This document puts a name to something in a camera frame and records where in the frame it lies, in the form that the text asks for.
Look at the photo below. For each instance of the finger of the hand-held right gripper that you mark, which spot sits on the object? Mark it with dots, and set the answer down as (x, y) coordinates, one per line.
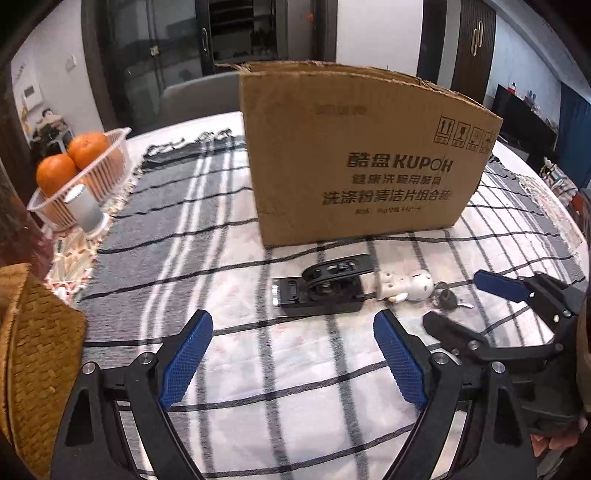
(452, 333)
(501, 286)

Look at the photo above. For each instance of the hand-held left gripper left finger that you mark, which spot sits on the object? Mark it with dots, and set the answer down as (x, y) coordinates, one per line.
(184, 360)

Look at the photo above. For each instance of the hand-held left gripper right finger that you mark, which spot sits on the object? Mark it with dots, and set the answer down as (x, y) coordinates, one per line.
(399, 360)

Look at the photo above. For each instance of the small black key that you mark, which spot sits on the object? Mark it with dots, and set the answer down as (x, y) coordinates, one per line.
(450, 300)

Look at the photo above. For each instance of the black phone holder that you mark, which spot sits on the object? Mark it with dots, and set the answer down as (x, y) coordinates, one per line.
(323, 300)

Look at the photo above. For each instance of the brown cardboard box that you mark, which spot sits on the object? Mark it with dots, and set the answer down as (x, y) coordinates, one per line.
(360, 152)

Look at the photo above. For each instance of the grey white checked cloth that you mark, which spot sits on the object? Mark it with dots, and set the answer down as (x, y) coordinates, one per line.
(277, 392)

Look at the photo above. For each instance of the colourful patterned chair cover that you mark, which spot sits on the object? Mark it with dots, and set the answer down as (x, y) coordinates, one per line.
(565, 182)

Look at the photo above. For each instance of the woven tissue box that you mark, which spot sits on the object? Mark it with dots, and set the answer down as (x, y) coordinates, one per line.
(41, 350)

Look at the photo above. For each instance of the floral patterned tablecloth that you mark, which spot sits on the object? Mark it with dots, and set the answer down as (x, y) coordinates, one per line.
(69, 263)

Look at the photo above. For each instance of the blue curtain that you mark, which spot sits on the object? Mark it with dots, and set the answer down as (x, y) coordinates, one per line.
(575, 134)

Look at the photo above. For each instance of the small white cylinder device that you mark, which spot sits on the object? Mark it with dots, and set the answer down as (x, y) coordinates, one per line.
(85, 212)

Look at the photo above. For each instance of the white plastic basket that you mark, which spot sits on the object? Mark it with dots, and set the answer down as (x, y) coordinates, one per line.
(106, 175)

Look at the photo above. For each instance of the glass vase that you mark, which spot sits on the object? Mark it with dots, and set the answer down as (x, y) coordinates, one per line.
(18, 221)

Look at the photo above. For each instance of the orange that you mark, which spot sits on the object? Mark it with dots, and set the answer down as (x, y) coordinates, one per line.
(55, 171)
(90, 148)

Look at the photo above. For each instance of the white stool with plush toy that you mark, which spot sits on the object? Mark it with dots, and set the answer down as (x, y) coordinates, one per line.
(51, 131)

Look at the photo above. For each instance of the grey dining chair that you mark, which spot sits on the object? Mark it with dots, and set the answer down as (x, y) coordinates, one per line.
(198, 94)

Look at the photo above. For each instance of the dark glass sliding doors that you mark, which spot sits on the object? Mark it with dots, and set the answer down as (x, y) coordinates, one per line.
(184, 46)

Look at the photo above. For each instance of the white wall control panel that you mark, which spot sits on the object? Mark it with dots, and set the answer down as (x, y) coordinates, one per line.
(31, 98)

